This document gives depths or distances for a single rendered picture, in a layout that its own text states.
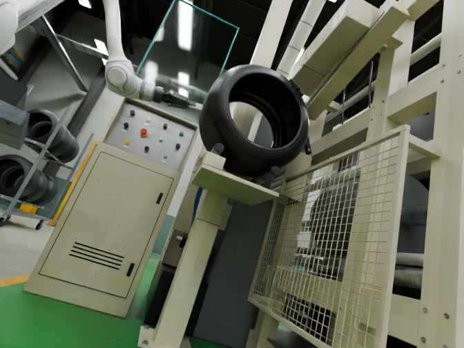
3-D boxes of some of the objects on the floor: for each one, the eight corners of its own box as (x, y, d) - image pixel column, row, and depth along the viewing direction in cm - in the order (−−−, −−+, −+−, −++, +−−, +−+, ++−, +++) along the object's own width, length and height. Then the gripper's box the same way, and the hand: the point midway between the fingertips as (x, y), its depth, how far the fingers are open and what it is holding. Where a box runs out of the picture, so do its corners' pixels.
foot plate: (140, 327, 143) (141, 322, 143) (188, 340, 147) (189, 335, 148) (137, 346, 118) (139, 340, 118) (194, 360, 122) (196, 355, 123)
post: (152, 335, 137) (273, -6, 214) (177, 341, 140) (288, 3, 216) (151, 344, 125) (280, -20, 201) (179, 351, 127) (296, -12, 204)
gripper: (156, 79, 123) (206, 94, 128) (156, 94, 135) (201, 107, 140) (152, 93, 121) (203, 108, 126) (152, 106, 133) (199, 120, 138)
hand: (195, 105), depth 132 cm, fingers closed
